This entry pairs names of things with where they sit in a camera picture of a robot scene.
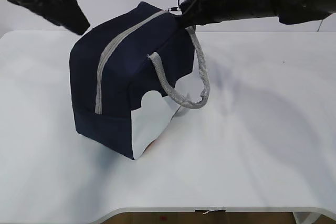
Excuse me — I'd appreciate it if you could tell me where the navy blue lunch bag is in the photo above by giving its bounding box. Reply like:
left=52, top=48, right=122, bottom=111
left=69, top=2, right=210, bottom=160

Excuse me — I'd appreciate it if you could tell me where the white table leg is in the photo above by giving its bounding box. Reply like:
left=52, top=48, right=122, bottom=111
left=293, top=212, right=321, bottom=224

